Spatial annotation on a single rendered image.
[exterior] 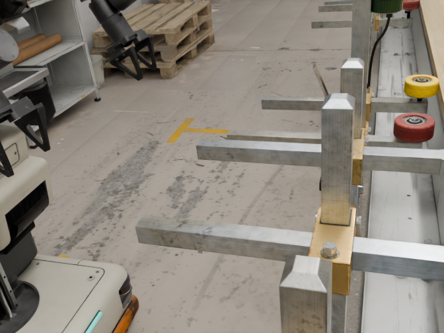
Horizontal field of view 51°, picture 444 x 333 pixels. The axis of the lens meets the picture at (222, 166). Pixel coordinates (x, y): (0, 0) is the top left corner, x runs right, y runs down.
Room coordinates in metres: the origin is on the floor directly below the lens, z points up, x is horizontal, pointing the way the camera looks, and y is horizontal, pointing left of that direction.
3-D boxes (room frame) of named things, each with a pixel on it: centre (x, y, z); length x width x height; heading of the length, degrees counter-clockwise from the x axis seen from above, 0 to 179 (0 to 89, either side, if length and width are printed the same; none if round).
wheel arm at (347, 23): (2.12, -0.69, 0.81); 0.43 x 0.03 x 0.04; 69
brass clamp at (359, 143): (0.71, -0.22, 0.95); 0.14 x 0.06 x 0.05; 159
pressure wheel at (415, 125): (0.89, -0.41, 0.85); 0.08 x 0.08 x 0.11
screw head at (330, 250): (0.43, -0.11, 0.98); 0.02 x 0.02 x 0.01
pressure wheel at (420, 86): (1.11, -0.53, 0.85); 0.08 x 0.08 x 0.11
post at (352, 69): (0.73, -0.23, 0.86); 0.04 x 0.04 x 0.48; 69
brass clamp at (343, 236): (0.48, -0.13, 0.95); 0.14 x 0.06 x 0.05; 159
